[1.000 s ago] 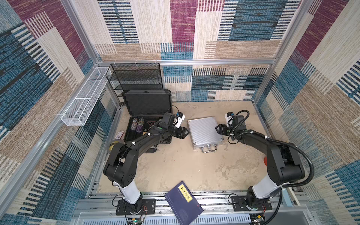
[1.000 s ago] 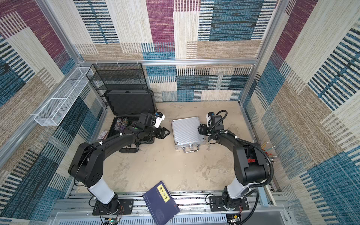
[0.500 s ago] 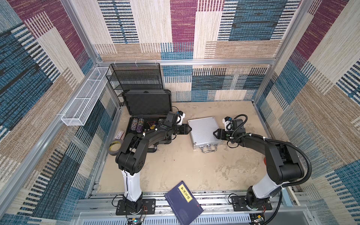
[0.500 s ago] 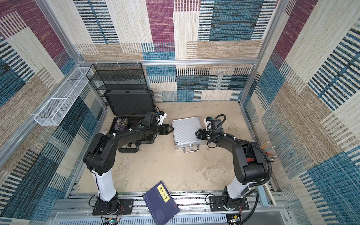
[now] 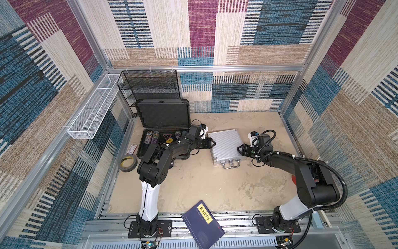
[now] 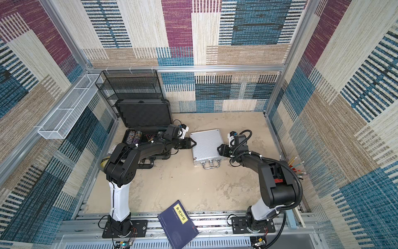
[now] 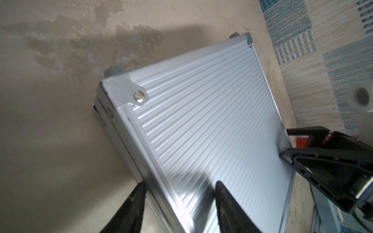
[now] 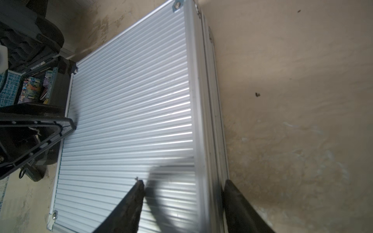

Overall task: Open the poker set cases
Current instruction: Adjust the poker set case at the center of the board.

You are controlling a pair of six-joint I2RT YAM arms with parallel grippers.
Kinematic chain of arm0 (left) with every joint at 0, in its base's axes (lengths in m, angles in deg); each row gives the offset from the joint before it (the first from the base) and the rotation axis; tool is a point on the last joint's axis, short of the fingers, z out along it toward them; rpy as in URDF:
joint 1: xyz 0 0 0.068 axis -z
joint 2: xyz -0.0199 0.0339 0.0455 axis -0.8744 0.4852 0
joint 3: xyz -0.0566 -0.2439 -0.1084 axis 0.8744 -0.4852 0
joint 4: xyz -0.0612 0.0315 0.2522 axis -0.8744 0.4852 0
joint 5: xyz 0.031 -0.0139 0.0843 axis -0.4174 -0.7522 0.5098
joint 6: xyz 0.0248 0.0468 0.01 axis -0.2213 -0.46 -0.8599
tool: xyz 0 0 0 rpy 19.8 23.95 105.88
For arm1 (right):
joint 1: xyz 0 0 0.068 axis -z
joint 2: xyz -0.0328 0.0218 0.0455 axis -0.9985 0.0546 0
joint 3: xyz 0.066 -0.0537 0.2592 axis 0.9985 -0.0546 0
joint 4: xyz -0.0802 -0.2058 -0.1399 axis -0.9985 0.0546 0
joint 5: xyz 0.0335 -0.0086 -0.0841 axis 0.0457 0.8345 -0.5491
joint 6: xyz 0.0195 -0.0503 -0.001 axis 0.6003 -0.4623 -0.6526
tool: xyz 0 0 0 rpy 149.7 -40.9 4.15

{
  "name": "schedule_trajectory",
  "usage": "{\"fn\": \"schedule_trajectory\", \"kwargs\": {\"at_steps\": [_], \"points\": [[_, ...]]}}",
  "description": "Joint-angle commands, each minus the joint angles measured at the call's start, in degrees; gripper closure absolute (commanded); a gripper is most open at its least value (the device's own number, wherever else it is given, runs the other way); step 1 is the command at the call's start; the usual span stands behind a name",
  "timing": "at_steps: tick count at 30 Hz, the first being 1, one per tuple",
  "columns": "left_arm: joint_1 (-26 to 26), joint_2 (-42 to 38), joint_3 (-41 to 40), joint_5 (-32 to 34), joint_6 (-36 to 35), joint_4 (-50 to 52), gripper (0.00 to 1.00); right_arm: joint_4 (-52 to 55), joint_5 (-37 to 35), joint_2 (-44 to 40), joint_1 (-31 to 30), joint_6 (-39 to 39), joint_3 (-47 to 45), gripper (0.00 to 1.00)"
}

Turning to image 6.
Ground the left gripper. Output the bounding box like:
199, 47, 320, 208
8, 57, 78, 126
173, 138, 199, 150

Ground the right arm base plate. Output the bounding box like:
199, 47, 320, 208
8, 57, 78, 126
228, 216, 276, 234

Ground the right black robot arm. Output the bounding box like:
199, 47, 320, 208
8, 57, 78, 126
217, 130, 303, 232

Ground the large black poker case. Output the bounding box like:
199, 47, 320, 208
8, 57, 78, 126
116, 99, 173, 144

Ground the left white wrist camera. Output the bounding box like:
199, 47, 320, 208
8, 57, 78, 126
178, 124, 189, 139

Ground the white mesh wall basket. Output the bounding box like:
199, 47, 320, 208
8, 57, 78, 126
38, 74, 99, 140

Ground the small pink card packet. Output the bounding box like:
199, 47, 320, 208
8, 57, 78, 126
108, 145, 117, 154

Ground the dark blue book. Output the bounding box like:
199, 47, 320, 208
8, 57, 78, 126
158, 200, 199, 249

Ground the black wire shelf rack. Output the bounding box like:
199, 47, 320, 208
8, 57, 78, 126
95, 69, 164, 117

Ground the light blue stapler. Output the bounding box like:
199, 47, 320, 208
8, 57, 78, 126
286, 208, 305, 229

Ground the red pencil cup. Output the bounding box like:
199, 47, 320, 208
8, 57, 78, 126
288, 156, 308, 181

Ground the red triangle card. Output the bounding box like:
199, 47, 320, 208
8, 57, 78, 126
146, 134, 157, 142

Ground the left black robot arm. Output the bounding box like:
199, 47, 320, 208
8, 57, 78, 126
103, 124, 197, 234

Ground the small silver aluminium case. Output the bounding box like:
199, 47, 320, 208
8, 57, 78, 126
190, 129, 225, 170

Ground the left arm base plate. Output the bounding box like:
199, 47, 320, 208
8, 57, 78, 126
102, 220, 148, 239

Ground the multicolour poker chip row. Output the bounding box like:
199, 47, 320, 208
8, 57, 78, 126
125, 130, 143, 147

